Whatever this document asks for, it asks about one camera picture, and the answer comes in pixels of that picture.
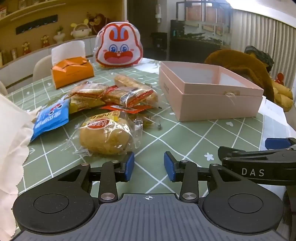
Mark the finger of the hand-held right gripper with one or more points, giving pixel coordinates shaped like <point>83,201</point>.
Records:
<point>276,143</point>
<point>231,151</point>

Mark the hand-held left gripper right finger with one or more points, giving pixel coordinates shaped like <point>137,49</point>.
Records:
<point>170,169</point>

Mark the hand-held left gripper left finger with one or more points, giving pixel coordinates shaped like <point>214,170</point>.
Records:
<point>129,167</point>

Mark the bread bun packet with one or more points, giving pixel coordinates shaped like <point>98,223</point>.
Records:
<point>106,136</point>

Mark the small clear wrapper packet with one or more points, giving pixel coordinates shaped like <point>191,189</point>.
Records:
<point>148,121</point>

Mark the pink cardboard box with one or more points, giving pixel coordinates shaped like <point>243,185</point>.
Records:
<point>215,104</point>

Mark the red snack packet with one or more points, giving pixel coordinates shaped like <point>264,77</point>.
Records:
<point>124,109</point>

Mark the yellow snack packet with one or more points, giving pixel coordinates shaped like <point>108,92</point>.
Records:
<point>85,104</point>

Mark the long clear biscuit packet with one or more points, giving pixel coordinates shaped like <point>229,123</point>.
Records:
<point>131,82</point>

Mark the blue snack packet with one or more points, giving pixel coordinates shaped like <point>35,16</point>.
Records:
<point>49,120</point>

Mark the green checked tablecloth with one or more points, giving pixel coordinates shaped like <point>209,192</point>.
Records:
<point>185,139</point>

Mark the red toy figure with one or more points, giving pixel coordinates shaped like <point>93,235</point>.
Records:
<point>280,78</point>

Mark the orange tissue box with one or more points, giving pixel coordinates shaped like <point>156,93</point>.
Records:
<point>74,74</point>

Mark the black fish tank cabinet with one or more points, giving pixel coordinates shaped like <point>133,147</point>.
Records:
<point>196,48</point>

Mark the white pleated curtain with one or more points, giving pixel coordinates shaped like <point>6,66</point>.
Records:
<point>266,32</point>

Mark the white red rabbit bag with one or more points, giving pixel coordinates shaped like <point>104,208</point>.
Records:
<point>118,46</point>

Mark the black appliance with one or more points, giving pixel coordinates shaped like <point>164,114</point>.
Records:
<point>159,41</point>

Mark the white tissue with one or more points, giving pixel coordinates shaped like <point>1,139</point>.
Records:
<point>68,51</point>

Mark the cream chair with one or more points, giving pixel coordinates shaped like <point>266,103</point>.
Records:
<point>42,67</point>

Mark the white vase with plant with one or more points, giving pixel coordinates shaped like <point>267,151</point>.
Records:
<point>59,37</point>

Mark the brown lion plush toy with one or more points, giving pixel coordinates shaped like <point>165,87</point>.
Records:
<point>97,22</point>

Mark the red figurine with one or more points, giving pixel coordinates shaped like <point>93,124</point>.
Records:
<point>26,48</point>
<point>45,41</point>

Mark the white wall dispenser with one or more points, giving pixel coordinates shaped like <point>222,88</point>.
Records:
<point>158,12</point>

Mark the wooden wall shelf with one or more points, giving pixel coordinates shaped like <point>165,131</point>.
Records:
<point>69,9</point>

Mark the black wall panel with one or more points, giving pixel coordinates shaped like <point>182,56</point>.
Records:
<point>37,24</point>

